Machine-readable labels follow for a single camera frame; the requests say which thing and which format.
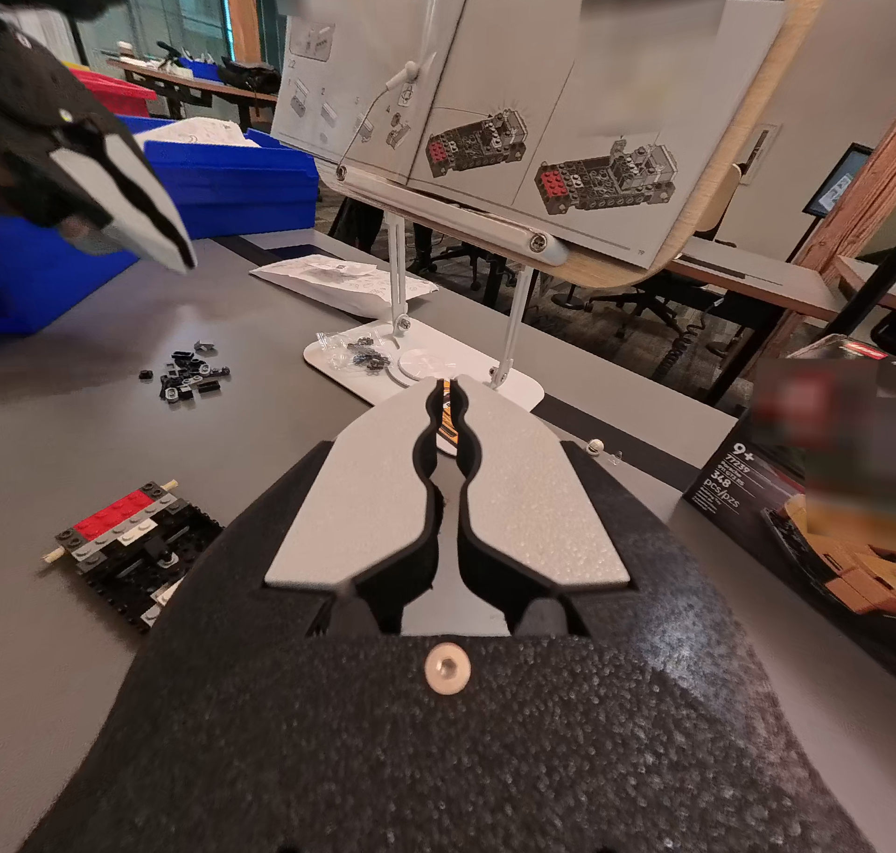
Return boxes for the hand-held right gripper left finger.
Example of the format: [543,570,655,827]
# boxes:
[265,380,447,636]

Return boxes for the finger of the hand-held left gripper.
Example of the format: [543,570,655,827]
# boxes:
[49,148,196,274]
[104,133,198,260]

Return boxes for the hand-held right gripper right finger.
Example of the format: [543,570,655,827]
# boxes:
[448,376,631,636]

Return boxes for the small brick pieces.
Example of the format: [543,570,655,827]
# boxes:
[138,338,232,404]

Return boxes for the brick car chassis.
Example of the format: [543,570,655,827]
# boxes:
[41,477,226,636]

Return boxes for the white book stand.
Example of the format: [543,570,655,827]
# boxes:
[303,0,569,456]

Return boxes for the grey instruction booklet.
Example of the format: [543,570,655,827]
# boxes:
[269,0,788,271]

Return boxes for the grey desk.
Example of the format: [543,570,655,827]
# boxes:
[0,230,896,853]

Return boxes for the white printed paper sheet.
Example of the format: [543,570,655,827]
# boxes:
[133,117,266,150]

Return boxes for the red plastic bin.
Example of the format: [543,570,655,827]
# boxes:
[69,68,159,119]

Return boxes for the long wooden work table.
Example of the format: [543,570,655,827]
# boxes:
[105,55,281,133]

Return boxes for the orange sticker sheet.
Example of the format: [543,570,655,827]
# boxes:
[434,377,469,456]

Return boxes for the clear bag of black gears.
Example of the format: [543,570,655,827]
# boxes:
[315,330,394,376]

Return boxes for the wooden pillar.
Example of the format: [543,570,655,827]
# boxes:
[223,0,263,66]
[759,118,896,360]

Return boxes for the black printed toy box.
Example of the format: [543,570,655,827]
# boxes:
[681,335,896,617]

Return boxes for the white printed paper bag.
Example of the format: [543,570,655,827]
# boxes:
[248,254,440,323]

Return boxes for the black office chair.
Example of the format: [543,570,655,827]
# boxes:
[553,268,732,342]

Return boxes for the brown edged grey table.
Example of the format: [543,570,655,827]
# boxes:
[665,237,851,406]

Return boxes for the tan moulded chair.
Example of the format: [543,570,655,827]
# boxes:
[689,163,744,241]

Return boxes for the black coiled cable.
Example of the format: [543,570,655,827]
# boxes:
[650,321,707,383]

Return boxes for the wall mounted screen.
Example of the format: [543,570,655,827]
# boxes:
[801,142,876,218]

